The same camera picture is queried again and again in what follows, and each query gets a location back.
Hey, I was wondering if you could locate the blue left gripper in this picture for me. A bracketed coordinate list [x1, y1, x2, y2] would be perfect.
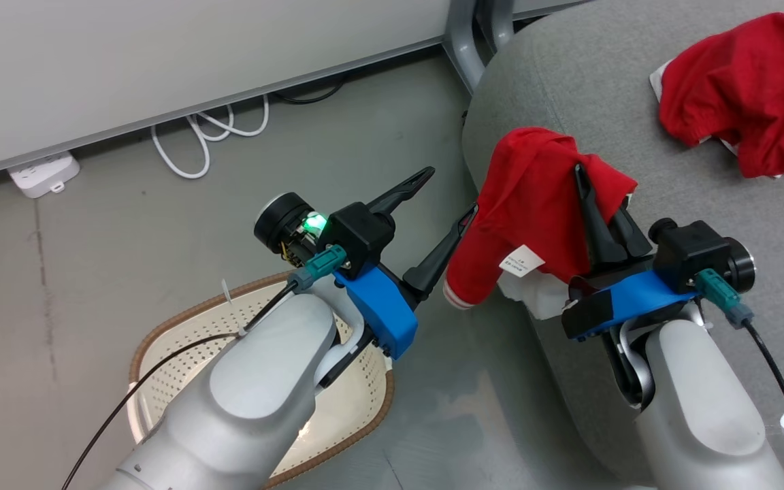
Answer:
[333, 167, 479, 361]

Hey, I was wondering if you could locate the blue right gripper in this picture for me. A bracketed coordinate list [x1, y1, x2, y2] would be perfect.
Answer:
[561, 163, 699, 341]

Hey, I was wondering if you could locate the red jersey striped white cuff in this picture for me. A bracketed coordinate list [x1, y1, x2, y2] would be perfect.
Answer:
[443, 127, 638, 308]

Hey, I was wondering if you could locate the red smooth shirt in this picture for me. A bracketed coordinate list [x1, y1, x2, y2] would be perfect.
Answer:
[649, 12, 784, 179]

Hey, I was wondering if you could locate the white perforated laundry basket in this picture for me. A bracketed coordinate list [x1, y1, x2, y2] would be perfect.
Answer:
[127, 272, 394, 488]

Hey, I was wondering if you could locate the white garment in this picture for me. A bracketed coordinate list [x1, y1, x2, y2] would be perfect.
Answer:
[499, 272, 573, 321]

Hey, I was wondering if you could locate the grey fabric sofa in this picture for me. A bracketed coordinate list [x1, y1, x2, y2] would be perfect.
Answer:
[461, 0, 784, 487]

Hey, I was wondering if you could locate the grey metal furniture leg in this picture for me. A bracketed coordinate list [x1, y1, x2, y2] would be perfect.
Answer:
[477, 0, 517, 52]
[443, 0, 488, 93]

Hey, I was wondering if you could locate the white zip tie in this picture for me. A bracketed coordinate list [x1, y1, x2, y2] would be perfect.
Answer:
[222, 278, 246, 338]

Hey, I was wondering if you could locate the white power strip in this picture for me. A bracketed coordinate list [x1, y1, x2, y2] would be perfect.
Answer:
[7, 152, 81, 199]

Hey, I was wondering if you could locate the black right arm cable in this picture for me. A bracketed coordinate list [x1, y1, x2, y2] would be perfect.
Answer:
[695, 269, 784, 490]

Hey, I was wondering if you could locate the black floor cable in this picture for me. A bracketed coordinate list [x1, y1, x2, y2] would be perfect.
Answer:
[273, 78, 346, 106]

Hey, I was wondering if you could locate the white looped power cable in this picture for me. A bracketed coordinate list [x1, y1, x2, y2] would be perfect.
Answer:
[151, 94, 270, 180]

